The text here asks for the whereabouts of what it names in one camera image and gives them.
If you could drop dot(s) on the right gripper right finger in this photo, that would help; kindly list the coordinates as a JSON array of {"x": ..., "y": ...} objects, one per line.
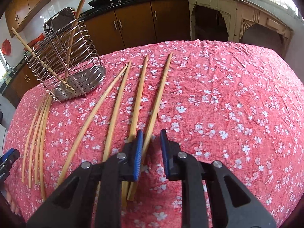
[{"x": 231, "y": 202}]

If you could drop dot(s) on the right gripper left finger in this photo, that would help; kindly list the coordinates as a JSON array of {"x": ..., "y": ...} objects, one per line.
[{"x": 92, "y": 192}]

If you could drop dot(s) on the wooden chopstick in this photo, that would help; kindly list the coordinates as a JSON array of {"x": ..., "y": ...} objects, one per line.
[
  {"x": 133, "y": 127},
  {"x": 40, "y": 60},
  {"x": 39, "y": 139},
  {"x": 29, "y": 135},
  {"x": 86, "y": 125},
  {"x": 110, "y": 134},
  {"x": 44, "y": 122},
  {"x": 38, "y": 121},
  {"x": 154, "y": 113},
  {"x": 72, "y": 33}
]

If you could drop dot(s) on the brown lower kitchen cabinets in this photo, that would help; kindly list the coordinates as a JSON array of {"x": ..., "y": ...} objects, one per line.
[{"x": 125, "y": 24}]

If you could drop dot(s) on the person's left hand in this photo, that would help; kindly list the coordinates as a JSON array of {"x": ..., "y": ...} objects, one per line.
[{"x": 13, "y": 206}]

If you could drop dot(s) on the red floral tablecloth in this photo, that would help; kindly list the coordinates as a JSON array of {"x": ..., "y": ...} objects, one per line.
[{"x": 236, "y": 103}]

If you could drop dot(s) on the red basin and bags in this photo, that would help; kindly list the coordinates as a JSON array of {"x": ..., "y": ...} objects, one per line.
[{"x": 35, "y": 43}]

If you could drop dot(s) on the wooden chopstick in holder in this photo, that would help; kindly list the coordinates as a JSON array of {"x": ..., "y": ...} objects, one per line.
[
  {"x": 72, "y": 33},
  {"x": 40, "y": 60}
]

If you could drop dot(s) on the cream wooden side table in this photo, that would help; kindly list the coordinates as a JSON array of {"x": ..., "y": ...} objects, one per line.
[{"x": 239, "y": 15}]

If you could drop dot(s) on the red plastic bag on wall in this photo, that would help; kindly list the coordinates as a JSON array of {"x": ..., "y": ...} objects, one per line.
[{"x": 6, "y": 48}]

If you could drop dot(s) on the steel wire utensil holder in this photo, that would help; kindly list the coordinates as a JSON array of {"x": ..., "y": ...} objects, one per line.
[{"x": 86, "y": 69}]

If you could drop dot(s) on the black wok with handle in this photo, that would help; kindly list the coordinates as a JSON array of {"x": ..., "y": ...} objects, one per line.
[{"x": 99, "y": 3}]

